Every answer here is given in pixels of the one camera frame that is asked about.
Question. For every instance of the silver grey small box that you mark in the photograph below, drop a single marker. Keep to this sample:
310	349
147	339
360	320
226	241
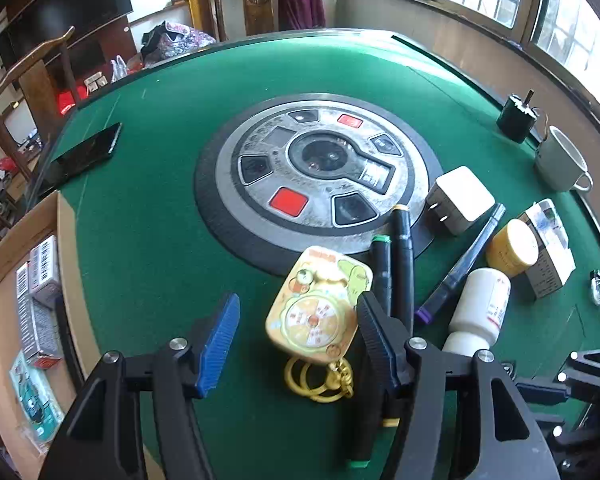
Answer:
44	275

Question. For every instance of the yellow jar white lid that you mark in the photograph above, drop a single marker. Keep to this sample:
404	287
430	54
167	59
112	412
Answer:
513	250

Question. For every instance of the light blue tissue pack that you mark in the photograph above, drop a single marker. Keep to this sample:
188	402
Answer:
36	399

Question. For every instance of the clear case red tool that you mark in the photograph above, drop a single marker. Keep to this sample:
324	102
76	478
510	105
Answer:
27	433

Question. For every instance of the black pen gold band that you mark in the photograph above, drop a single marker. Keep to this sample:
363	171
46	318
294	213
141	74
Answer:
401	294

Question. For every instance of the black marker purple cap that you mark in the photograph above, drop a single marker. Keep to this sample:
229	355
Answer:
454	280

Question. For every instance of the shallow cardboard box tray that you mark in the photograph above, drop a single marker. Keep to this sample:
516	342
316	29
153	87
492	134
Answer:
55	216

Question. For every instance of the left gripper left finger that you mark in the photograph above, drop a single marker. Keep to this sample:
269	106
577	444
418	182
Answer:
210	344

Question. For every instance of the floral bag pile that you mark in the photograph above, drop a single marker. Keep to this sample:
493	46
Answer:
170	40

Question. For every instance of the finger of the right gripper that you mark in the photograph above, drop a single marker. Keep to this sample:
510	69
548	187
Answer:
579	379
576	453

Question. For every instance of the black television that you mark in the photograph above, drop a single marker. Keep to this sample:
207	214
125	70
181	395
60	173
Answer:
31	22

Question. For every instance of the blue white medicine box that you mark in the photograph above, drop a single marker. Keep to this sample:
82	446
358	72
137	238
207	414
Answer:
555	262

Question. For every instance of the white power adapter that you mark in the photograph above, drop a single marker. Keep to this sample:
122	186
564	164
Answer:
458	199

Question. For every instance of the black smartphone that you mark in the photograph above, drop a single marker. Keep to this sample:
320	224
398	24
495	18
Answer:
90	152

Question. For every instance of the white pill bottle red label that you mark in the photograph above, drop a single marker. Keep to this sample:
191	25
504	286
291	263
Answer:
479	314

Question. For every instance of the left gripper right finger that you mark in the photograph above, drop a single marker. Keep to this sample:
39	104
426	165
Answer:
384	338

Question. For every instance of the black marker blue cap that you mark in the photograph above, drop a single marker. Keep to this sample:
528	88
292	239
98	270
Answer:
67	345

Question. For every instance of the white ceramic mug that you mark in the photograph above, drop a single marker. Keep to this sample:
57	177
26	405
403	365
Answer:
560	163

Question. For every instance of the round mahjong table control panel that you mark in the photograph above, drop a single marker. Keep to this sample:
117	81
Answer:
312	169

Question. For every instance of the yellow key rings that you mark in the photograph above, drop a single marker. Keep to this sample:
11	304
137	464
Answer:
315	379

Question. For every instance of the silver red small box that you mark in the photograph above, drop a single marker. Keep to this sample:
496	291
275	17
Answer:
37	324

